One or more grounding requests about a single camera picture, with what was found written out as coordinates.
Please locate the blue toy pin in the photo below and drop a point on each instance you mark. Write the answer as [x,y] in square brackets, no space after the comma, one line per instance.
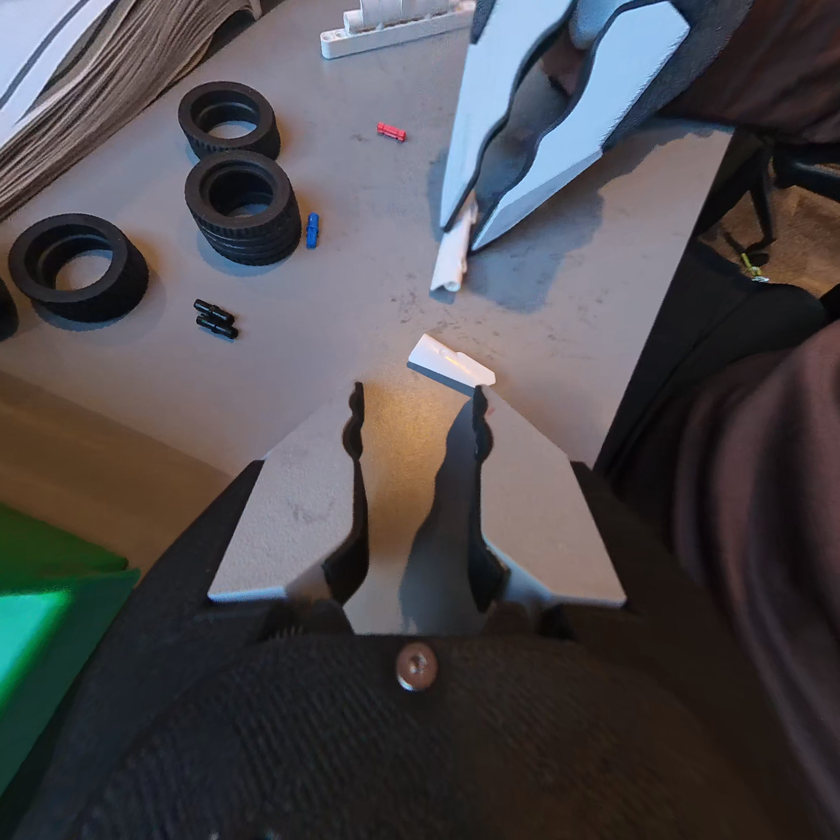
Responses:
[312,231]

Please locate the person's legs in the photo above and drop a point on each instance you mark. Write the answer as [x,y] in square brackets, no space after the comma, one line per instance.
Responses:
[709,328]

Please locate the small white toy connector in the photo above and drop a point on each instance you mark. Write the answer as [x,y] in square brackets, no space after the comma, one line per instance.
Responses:
[449,275]

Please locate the red toy pin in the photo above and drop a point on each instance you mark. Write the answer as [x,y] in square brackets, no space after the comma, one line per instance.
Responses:
[392,132]

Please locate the black office chair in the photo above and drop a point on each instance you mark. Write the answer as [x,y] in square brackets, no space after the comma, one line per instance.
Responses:
[807,170]

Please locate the white stepped brick assembly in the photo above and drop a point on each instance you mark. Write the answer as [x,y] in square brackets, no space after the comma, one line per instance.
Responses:
[367,36]

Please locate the grey desk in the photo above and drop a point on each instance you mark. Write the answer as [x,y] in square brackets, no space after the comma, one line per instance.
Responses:
[295,367]

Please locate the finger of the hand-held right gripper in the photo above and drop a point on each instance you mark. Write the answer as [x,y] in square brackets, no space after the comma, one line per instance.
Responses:
[617,79]
[492,79]

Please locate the black rubber toy tire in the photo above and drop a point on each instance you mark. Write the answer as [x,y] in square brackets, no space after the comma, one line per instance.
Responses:
[131,289]
[6,315]
[282,229]
[197,141]

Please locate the black toy pin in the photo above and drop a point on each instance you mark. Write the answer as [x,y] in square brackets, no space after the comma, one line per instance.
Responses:
[218,327]
[213,310]

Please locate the person's torso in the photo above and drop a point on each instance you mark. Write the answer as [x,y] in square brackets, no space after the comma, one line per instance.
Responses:
[774,525]

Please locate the green plastic bin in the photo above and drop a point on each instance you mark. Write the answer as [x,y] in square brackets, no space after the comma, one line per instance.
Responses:
[39,623]

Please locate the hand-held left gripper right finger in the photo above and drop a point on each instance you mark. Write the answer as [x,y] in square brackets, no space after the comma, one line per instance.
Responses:
[544,525]

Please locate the open instruction book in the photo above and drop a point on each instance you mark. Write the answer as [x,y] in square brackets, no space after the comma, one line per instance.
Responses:
[98,85]

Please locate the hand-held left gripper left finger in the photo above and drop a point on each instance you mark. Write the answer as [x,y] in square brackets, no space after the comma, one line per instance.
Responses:
[289,525]

